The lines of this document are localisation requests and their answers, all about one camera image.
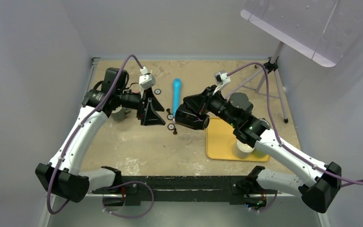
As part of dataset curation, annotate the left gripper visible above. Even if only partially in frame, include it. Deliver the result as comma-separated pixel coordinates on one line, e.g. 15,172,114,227
116,86,165,125

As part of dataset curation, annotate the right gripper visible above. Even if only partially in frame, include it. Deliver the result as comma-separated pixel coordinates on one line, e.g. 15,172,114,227
184,85,239,127

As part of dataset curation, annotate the black ceramic mug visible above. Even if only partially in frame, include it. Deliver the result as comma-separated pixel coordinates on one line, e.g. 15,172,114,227
175,105,210,130

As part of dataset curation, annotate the grey teal ceramic mug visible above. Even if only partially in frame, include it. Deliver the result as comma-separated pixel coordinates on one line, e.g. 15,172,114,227
111,107,130,122

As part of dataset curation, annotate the cream white ceramic mug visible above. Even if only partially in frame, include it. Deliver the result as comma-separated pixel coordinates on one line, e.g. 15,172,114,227
232,140,254,159

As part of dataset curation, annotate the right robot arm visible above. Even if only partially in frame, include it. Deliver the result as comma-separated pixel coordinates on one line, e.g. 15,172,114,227
174,86,342,213

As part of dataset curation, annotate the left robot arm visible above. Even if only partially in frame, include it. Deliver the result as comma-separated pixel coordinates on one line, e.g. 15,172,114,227
35,67,165,202

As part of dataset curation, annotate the light green ceramic mug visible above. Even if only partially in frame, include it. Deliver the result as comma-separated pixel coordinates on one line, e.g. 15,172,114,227
252,148,267,158

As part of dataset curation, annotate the blue toy microphone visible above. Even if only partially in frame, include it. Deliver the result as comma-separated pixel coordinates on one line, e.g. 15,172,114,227
172,78,182,117

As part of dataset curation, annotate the yellow plastic tray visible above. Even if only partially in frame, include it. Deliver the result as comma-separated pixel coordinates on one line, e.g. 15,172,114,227
206,117,270,162

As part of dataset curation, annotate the translucent perforated panel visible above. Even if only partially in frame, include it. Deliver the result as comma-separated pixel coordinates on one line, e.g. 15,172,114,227
240,0,363,68

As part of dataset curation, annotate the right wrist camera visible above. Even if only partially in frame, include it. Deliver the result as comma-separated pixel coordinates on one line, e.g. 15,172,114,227
213,70,231,95

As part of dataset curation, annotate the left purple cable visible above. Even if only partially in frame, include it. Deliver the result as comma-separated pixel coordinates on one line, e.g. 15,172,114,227
46,54,155,219

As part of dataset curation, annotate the purple cable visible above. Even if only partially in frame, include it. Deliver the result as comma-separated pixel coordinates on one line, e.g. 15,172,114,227
226,61,363,214
46,54,155,219

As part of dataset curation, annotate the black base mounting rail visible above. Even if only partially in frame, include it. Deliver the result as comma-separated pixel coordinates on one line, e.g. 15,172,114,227
92,175,276,206

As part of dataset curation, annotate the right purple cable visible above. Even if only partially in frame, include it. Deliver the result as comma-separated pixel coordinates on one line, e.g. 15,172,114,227
226,61,363,214

